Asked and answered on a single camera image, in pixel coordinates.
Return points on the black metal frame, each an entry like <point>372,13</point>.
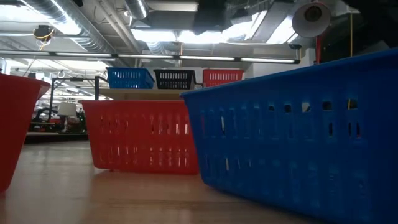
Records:
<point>97,87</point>

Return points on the corrugated silver ventilation duct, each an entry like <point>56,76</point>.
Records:
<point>77,28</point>

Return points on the black plastic slotted basket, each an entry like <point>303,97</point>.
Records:
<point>174,79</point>

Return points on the blue plastic slotted basket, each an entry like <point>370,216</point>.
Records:
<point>130,77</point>
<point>295,155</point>

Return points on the round silver ventilation duct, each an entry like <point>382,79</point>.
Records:
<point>136,7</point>

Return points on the wooden shelf with black legs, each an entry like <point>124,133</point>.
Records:
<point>140,94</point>

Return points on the black ceiling camera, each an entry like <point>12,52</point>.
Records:
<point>295,46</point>

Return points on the white table lamp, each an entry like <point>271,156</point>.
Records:
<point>66,109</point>

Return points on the red desk lamp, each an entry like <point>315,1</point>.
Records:
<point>311,18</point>

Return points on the long ceiling tube light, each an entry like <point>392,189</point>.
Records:
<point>205,58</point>

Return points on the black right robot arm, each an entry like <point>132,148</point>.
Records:
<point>379,12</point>

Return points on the red plastic slotted basket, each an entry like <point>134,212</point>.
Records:
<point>222,77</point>
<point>140,137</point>
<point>15,124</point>

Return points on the dark work table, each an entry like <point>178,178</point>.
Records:
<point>56,137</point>

